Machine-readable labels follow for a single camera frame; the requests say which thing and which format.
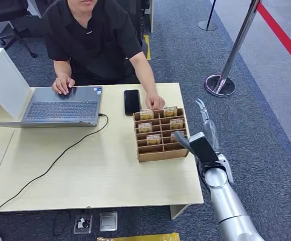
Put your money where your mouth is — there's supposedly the grey laptop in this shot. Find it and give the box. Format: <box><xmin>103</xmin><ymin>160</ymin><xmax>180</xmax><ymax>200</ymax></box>
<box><xmin>0</xmin><ymin>85</ymin><xmax>103</xmax><ymax>129</ymax></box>

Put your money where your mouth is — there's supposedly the dark stanchion post with base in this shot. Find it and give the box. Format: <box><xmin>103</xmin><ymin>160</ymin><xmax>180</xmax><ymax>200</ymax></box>
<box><xmin>198</xmin><ymin>0</ymin><xmax>219</xmax><ymax>32</ymax></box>

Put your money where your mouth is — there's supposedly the yellow floor tape strip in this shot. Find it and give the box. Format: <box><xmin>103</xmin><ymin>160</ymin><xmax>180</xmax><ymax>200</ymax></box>
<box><xmin>143</xmin><ymin>35</ymin><xmax>152</xmax><ymax>61</ymax></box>

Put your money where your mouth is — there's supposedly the person's left hand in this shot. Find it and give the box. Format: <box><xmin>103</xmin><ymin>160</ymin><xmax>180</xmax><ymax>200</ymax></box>
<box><xmin>145</xmin><ymin>94</ymin><xmax>166</xmax><ymax>111</ymax></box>

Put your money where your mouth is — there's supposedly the white partition panel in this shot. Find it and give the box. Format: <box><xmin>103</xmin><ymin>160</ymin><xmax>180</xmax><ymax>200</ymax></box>
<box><xmin>144</xmin><ymin>0</ymin><xmax>155</xmax><ymax>33</ymax></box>

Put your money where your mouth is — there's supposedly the gold printed card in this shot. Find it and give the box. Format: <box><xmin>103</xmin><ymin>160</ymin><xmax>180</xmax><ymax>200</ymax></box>
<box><xmin>146</xmin><ymin>134</ymin><xmax>161</xmax><ymax>146</ymax></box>
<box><xmin>138</xmin><ymin>123</ymin><xmax>153</xmax><ymax>134</ymax></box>
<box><xmin>163</xmin><ymin>106</ymin><xmax>178</xmax><ymax>117</ymax></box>
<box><xmin>139</xmin><ymin>109</ymin><xmax>155</xmax><ymax>121</ymax></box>
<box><xmin>170</xmin><ymin>131</ymin><xmax>185</xmax><ymax>143</ymax></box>
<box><xmin>170</xmin><ymin>118</ymin><xmax>185</xmax><ymax>130</ymax></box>

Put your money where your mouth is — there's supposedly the silver floor socket cover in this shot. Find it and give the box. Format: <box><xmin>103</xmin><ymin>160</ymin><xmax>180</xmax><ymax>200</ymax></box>
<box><xmin>100</xmin><ymin>211</ymin><xmax>118</xmax><ymax>232</ymax></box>

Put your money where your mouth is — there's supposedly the red barrier belt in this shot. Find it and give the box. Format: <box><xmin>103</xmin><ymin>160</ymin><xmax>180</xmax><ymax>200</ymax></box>
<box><xmin>256</xmin><ymin>2</ymin><xmax>291</xmax><ymax>74</ymax></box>

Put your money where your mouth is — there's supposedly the person's right hand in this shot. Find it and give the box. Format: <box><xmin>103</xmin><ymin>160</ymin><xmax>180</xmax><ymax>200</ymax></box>
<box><xmin>51</xmin><ymin>74</ymin><xmax>76</xmax><ymax>96</ymax></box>

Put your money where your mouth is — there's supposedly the black chair behind person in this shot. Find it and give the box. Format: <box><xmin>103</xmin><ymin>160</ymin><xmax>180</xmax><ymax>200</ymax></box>
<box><xmin>115</xmin><ymin>0</ymin><xmax>150</xmax><ymax>47</ymax></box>

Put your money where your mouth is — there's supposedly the black laptop power cable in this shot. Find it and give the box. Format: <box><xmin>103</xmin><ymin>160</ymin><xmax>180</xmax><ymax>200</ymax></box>
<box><xmin>0</xmin><ymin>113</ymin><xmax>109</xmax><ymax>213</ymax></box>

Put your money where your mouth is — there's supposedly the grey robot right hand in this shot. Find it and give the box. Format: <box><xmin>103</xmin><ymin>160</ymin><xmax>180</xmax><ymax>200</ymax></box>
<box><xmin>174</xmin><ymin>98</ymin><xmax>222</xmax><ymax>155</ymax></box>

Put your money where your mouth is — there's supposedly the pale wooden table leg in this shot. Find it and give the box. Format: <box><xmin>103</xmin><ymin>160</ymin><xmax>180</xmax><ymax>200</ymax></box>
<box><xmin>170</xmin><ymin>203</ymin><xmax>191</xmax><ymax>220</ymax></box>

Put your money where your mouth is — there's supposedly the black office chair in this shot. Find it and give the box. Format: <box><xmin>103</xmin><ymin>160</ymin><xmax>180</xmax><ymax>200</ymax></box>
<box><xmin>0</xmin><ymin>0</ymin><xmax>38</xmax><ymax>59</ymax></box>

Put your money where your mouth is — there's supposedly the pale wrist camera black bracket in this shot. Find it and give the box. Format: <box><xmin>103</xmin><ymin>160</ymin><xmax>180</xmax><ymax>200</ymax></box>
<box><xmin>188</xmin><ymin>132</ymin><xmax>219</xmax><ymax>164</ymax></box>

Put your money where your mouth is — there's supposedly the open floor socket box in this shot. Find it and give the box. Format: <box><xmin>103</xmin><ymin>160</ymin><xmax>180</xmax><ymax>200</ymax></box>
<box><xmin>73</xmin><ymin>212</ymin><xmax>94</xmax><ymax>235</ymax></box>

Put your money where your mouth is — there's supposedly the black floor cable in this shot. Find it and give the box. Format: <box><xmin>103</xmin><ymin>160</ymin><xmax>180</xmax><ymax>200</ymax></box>
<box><xmin>52</xmin><ymin>209</ymin><xmax>72</xmax><ymax>238</ymax></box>

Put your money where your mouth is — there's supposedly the brown cardboard card organizer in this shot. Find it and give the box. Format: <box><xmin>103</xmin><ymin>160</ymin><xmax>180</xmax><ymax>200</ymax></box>
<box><xmin>133</xmin><ymin>107</ymin><xmax>189</xmax><ymax>163</ymax></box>

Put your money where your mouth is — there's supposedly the chrome stanchion post with base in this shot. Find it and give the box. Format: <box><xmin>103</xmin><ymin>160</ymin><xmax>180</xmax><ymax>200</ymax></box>
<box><xmin>204</xmin><ymin>0</ymin><xmax>262</xmax><ymax>98</ymax></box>

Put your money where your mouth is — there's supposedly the person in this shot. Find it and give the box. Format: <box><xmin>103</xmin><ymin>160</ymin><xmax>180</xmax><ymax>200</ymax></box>
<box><xmin>41</xmin><ymin>0</ymin><xmax>166</xmax><ymax>111</ymax></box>

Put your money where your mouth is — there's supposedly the black smartphone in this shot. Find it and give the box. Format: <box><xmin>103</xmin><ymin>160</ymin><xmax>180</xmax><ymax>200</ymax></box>
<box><xmin>124</xmin><ymin>89</ymin><xmax>141</xmax><ymax>116</ymax></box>

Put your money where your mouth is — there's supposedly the white cabinet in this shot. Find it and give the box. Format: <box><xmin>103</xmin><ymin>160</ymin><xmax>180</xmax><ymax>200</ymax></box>
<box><xmin>0</xmin><ymin>47</ymin><xmax>32</xmax><ymax>121</ymax></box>

